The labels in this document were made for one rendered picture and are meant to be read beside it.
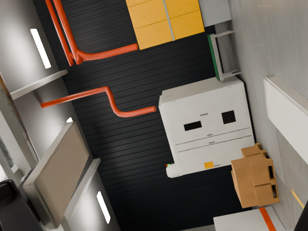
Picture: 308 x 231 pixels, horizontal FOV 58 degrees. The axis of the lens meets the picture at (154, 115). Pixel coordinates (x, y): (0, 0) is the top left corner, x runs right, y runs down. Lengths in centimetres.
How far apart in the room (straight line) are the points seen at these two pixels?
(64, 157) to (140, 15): 743
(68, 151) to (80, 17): 1113
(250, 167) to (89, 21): 767
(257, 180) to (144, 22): 485
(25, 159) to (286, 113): 274
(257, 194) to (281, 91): 736
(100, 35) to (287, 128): 1098
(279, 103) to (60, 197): 13
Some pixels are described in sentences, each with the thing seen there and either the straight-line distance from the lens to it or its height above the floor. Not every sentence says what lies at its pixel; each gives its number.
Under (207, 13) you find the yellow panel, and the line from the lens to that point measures 765.
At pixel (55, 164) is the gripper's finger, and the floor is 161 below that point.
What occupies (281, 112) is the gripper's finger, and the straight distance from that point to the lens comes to 17.
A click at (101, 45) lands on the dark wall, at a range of 1110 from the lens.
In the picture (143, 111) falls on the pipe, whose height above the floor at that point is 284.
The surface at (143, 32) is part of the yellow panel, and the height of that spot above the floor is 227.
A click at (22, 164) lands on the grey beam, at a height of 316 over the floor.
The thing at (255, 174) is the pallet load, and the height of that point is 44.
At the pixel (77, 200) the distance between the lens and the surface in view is 997.
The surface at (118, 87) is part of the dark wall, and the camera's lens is 1122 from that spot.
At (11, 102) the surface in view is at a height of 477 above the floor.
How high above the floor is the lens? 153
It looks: 8 degrees up
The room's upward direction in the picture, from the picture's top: 104 degrees counter-clockwise
